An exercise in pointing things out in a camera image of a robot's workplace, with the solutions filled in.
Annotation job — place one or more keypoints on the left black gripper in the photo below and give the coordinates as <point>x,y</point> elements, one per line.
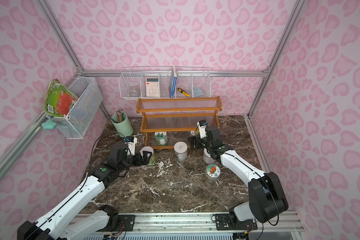
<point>137,159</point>

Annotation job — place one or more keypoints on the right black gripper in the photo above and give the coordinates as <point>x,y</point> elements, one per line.
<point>198,142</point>

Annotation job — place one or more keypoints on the green jar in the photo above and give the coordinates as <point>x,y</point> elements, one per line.
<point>150,149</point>

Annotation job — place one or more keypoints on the seed jar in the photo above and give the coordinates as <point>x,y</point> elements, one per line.
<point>207,157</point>
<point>181,151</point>

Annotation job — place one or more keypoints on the red-lid jar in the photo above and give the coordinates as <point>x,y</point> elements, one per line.
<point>212,173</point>

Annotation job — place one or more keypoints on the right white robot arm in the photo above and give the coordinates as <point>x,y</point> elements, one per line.
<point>267,199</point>

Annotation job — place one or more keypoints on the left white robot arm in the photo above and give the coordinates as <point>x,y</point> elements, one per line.
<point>75,192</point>

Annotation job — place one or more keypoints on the bottom left green-lid jar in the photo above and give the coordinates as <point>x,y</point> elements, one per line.
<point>161,138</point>

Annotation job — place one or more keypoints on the wooden three-tier shelf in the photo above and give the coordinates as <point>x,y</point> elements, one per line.
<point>175,116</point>

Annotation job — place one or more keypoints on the green pen cup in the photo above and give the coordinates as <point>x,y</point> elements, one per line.
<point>122,124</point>

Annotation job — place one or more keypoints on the yellow utility knife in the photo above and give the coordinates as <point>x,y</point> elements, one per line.
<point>184,92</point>

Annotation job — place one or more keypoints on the light blue cup in basket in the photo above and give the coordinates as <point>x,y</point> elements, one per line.
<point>197,92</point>

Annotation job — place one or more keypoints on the blue book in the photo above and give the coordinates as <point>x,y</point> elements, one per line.
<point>173,81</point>

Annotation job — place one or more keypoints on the glass bowl in basket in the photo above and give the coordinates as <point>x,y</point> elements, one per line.
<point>134,92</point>

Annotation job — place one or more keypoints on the white calculator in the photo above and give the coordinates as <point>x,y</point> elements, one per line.
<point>152,87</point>

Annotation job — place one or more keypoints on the white mesh side basket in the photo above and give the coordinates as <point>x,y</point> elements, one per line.
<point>75,124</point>

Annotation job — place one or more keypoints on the mint star hook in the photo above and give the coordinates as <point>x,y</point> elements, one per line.
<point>49,124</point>

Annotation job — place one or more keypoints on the green snack packet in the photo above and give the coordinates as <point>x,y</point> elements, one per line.
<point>59,99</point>

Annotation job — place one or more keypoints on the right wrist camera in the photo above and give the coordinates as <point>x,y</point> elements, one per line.
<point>202,125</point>

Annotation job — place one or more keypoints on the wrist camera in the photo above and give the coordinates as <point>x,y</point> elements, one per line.
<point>202,125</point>
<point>131,141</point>

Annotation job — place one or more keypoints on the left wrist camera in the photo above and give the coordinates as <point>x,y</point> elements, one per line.
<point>131,141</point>

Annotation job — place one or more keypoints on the white wire wall basket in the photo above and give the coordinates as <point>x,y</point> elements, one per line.
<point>188,79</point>

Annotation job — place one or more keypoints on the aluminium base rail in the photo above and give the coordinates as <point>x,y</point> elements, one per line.
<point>202,223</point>

